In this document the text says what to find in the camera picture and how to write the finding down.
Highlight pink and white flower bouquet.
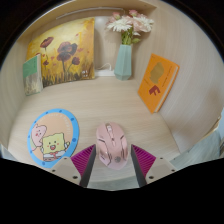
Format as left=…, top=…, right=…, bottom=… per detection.
left=105, top=9, right=155, bottom=46

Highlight yellow poppy flower painting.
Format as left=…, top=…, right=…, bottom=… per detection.
left=25, top=17, right=97, bottom=88

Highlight green and beige book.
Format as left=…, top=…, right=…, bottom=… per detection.
left=22, top=54, right=44, bottom=97

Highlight round blue-rimmed cartoon mouse pad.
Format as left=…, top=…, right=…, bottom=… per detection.
left=27, top=108, right=80, bottom=169

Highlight pale green faceted vase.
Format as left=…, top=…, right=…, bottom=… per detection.
left=113, top=44, right=133, bottom=81

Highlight orange book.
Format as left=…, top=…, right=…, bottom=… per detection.
left=137, top=53, right=181, bottom=115

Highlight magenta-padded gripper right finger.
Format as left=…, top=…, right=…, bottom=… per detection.
left=130, top=143, right=178, bottom=188

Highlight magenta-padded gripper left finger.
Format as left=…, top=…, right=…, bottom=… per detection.
left=49, top=144, right=98, bottom=189

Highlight pink computer mouse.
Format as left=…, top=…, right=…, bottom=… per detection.
left=95, top=121, right=129, bottom=171

